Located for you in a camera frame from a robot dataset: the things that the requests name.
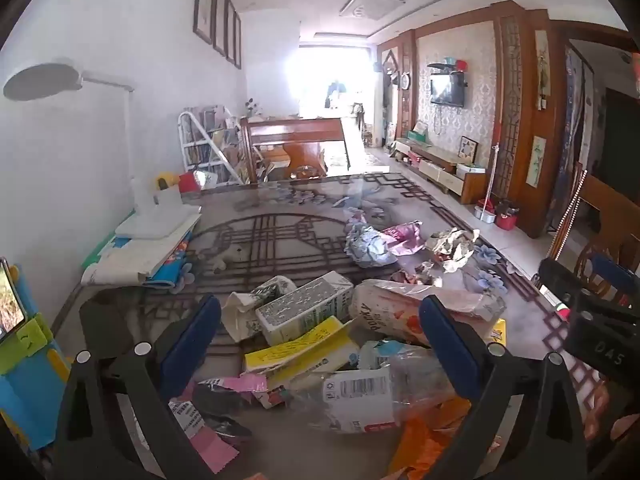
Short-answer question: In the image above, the printed milk carton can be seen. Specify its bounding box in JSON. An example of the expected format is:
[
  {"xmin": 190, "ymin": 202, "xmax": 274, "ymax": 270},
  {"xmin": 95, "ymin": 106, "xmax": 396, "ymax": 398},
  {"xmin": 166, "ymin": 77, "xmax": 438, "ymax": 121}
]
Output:
[{"xmin": 255, "ymin": 271, "xmax": 356, "ymax": 346}]

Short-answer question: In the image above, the carved wooden chair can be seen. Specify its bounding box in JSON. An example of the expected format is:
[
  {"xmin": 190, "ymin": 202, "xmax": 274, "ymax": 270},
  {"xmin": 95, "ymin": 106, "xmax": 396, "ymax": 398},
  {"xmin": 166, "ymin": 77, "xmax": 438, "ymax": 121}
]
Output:
[{"xmin": 545, "ymin": 162, "xmax": 640, "ymax": 306}]

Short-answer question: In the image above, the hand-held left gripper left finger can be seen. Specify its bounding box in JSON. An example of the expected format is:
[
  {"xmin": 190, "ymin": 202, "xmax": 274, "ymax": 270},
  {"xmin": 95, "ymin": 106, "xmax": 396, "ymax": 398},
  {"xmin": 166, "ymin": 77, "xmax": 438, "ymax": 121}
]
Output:
[{"xmin": 52, "ymin": 294, "xmax": 223, "ymax": 480}]

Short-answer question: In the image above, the patterned grey tablecloth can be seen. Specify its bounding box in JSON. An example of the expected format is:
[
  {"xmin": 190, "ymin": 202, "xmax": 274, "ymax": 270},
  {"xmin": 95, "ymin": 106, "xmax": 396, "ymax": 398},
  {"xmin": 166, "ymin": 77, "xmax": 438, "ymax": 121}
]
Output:
[{"xmin": 50, "ymin": 172, "xmax": 611, "ymax": 480}]

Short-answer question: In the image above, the hanging scroll painting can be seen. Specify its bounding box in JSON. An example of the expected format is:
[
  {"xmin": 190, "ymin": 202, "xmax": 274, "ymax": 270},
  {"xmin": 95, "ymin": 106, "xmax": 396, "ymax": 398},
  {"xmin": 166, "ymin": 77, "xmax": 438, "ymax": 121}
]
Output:
[{"xmin": 535, "ymin": 30, "xmax": 551, "ymax": 111}]

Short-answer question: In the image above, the white red plastic wrapper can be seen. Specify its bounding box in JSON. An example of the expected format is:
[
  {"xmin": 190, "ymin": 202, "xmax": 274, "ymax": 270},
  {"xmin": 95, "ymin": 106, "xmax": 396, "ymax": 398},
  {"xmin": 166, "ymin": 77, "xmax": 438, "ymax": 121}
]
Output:
[{"xmin": 350, "ymin": 280, "xmax": 506, "ymax": 346}]

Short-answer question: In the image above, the pale blue white wrapper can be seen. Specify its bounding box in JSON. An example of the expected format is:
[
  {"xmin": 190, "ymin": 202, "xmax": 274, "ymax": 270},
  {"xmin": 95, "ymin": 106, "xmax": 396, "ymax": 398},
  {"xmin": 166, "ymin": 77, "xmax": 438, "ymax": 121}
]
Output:
[{"xmin": 357, "ymin": 339, "xmax": 401, "ymax": 368}]

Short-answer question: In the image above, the small framed picture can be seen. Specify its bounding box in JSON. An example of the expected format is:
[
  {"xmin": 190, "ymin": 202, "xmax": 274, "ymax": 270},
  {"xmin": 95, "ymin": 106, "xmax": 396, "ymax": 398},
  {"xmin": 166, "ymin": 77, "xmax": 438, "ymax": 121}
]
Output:
[{"xmin": 459, "ymin": 136, "xmax": 480, "ymax": 166}]

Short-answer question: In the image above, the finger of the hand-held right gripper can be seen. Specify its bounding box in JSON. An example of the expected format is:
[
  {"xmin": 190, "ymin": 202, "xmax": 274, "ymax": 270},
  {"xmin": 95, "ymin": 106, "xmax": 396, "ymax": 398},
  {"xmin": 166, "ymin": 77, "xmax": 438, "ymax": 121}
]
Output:
[
  {"xmin": 537, "ymin": 259, "xmax": 583, "ymax": 311},
  {"xmin": 587, "ymin": 252, "xmax": 638, "ymax": 291}
]

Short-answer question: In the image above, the crumpled pink wrapper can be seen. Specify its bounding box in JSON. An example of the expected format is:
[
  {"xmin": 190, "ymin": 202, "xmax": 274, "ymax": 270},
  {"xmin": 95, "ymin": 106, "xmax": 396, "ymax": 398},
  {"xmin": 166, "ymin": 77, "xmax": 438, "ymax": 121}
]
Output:
[{"xmin": 380, "ymin": 222, "xmax": 426, "ymax": 257}]

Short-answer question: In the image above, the mop with white bucket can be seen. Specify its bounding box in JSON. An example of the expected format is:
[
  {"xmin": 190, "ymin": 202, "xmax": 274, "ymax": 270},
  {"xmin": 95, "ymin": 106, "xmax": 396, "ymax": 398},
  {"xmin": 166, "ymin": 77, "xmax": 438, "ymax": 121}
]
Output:
[{"xmin": 475, "ymin": 125, "xmax": 501, "ymax": 223}]

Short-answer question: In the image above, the crumpled silver foil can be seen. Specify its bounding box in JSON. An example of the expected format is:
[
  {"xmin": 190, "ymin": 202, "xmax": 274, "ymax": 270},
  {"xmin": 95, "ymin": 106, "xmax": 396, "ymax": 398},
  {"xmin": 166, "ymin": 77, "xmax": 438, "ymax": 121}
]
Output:
[{"xmin": 345, "ymin": 222, "xmax": 398, "ymax": 268}]

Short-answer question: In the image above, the wall television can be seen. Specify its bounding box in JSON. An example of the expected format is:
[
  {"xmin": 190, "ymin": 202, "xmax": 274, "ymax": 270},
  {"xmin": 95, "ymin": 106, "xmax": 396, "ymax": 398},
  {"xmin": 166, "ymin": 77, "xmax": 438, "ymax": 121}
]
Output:
[{"xmin": 430, "ymin": 71, "xmax": 466, "ymax": 108}]

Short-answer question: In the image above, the brown paper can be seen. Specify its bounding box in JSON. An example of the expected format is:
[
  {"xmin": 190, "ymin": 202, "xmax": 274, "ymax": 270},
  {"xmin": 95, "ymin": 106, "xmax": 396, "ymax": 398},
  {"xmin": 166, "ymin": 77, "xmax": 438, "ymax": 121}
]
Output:
[{"xmin": 425, "ymin": 227, "xmax": 481, "ymax": 273}]

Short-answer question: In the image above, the white wire bookshelf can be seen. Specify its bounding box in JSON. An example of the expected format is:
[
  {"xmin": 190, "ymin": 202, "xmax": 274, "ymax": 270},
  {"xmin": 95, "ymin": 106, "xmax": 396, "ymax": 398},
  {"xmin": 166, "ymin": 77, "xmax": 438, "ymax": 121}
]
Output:
[{"xmin": 177, "ymin": 105, "xmax": 246, "ymax": 186}]

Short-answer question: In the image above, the small crumpled wrapper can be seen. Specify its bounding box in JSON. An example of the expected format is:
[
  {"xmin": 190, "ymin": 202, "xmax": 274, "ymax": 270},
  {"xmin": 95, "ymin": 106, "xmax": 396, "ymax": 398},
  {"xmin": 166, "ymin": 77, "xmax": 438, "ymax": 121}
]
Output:
[{"xmin": 390, "ymin": 260, "xmax": 441, "ymax": 287}]

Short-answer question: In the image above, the pink black torn wrapper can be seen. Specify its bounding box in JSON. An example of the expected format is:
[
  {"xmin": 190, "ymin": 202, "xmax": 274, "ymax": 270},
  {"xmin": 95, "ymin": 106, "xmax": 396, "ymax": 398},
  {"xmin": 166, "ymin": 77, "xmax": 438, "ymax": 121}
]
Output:
[{"xmin": 195, "ymin": 374, "xmax": 271, "ymax": 441}]

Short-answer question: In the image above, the clear plastic bottle white label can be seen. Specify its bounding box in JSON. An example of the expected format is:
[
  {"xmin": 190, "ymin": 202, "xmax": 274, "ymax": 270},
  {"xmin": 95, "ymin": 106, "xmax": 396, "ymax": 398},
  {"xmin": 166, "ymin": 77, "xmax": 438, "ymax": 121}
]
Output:
[{"xmin": 290, "ymin": 347, "xmax": 456, "ymax": 433}]

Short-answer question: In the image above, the yellow carton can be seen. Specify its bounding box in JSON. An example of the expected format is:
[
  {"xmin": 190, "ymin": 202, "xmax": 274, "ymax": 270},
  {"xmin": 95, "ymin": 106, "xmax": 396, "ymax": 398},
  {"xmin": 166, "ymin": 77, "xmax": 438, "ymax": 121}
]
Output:
[{"xmin": 243, "ymin": 316, "xmax": 358, "ymax": 376}]

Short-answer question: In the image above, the white desk lamp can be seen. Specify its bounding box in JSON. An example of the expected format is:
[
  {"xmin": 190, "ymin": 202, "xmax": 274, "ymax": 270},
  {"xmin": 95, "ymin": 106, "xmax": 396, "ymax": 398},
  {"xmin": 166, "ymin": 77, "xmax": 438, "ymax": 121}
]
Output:
[{"xmin": 2, "ymin": 62, "xmax": 203, "ymax": 241}]

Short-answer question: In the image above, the square ceiling lamp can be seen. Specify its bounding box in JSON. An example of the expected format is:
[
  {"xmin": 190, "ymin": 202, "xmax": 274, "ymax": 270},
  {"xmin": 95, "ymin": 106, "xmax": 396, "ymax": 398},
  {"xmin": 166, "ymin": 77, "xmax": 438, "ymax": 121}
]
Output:
[{"xmin": 340, "ymin": 0, "xmax": 406, "ymax": 21}]

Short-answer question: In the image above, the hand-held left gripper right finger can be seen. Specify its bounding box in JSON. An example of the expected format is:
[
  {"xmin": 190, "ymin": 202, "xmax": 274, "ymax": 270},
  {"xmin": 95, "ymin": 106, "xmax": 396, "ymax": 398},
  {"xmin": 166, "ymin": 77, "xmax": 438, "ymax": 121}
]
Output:
[{"xmin": 419, "ymin": 294, "xmax": 588, "ymax": 480}]

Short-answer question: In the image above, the crumpled white paper carton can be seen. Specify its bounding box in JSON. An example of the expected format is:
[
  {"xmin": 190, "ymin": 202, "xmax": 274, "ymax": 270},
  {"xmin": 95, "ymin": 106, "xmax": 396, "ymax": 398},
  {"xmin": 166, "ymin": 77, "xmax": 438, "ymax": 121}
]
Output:
[{"xmin": 221, "ymin": 275, "xmax": 298, "ymax": 343}]

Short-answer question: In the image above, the red bucket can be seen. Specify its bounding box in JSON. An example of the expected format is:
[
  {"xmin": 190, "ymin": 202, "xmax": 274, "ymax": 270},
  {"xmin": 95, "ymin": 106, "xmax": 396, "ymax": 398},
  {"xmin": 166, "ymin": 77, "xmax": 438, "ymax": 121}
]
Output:
[{"xmin": 495, "ymin": 200, "xmax": 521, "ymax": 231}]

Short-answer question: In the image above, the wooden television cabinet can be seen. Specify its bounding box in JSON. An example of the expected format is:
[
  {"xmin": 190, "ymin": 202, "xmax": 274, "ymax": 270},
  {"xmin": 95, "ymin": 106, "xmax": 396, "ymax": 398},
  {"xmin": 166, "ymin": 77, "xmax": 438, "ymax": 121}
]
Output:
[{"xmin": 392, "ymin": 135, "xmax": 488, "ymax": 206}]

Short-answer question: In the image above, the white pink printed wrapper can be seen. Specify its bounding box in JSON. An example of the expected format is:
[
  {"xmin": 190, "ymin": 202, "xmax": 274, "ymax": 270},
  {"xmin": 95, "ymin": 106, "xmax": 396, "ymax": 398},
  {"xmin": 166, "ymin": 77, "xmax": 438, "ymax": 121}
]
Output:
[{"xmin": 169, "ymin": 399, "xmax": 241, "ymax": 476}]

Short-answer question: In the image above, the stack of books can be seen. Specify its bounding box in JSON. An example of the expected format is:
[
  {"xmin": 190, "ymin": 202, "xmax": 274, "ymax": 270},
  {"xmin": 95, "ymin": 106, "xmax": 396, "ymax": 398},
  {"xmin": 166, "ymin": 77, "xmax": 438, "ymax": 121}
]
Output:
[{"xmin": 80, "ymin": 220, "xmax": 201, "ymax": 291}]

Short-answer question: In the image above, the orange plastic wrapper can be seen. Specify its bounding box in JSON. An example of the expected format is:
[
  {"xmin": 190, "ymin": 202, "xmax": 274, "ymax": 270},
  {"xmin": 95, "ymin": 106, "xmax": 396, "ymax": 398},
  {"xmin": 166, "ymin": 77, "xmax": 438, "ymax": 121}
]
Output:
[{"xmin": 387, "ymin": 395, "xmax": 481, "ymax": 480}]

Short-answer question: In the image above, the white bead string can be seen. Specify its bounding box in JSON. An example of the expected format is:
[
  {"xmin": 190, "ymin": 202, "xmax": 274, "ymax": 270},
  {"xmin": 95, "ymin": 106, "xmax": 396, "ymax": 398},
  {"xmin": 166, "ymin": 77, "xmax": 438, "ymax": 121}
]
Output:
[{"xmin": 547, "ymin": 195, "xmax": 581, "ymax": 261}]

